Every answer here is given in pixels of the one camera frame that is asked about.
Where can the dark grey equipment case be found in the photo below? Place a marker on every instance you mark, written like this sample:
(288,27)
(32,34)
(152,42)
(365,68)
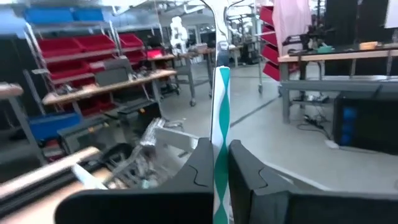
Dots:
(112,74)

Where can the black computer tower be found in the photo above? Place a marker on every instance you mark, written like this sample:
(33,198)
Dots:
(373,130)

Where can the black table edge rail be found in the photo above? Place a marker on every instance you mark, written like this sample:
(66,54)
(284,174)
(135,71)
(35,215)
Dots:
(18,205)

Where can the wheeled wooden top workbench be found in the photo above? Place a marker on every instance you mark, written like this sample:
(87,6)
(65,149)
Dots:
(164,57)

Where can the small red box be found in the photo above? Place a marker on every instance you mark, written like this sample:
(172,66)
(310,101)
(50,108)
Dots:
(154,53)

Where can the blue storage bin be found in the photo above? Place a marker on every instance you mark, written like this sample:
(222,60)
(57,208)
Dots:
(48,15)
(88,14)
(53,126)

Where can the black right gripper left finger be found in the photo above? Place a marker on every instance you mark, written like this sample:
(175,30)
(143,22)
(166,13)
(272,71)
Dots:
(140,208)

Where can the red storage bin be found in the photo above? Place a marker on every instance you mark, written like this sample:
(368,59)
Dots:
(136,56)
(270,54)
(271,71)
(68,69)
(269,36)
(130,40)
(59,46)
(266,15)
(96,105)
(94,42)

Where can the pink hanging cloth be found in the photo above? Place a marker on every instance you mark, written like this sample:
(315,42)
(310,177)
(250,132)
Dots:
(292,25)

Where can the teal bowl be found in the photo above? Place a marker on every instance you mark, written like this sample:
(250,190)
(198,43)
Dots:
(325,49)

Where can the white panel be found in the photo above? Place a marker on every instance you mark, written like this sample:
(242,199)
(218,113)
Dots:
(391,14)

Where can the black tool case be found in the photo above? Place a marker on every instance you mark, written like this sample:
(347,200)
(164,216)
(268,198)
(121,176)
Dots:
(136,113)

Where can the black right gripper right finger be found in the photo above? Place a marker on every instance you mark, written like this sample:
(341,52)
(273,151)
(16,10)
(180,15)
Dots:
(311,208)

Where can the black partition panel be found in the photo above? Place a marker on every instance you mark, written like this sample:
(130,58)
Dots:
(351,18)

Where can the wooden top grey workbench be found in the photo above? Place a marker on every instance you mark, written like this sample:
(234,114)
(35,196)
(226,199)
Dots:
(326,56)
(124,82)

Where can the metal shelving rack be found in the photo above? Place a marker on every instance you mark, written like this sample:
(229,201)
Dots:
(77,55)

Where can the small black robot arm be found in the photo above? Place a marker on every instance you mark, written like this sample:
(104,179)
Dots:
(306,39)

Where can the wheeled metal bin rack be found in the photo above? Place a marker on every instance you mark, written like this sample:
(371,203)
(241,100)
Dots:
(260,88)

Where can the green white striped strip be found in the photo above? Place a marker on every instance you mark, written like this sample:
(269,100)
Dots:
(221,124)

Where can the white humanoid robot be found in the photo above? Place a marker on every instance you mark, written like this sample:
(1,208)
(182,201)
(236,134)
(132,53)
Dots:
(178,34)

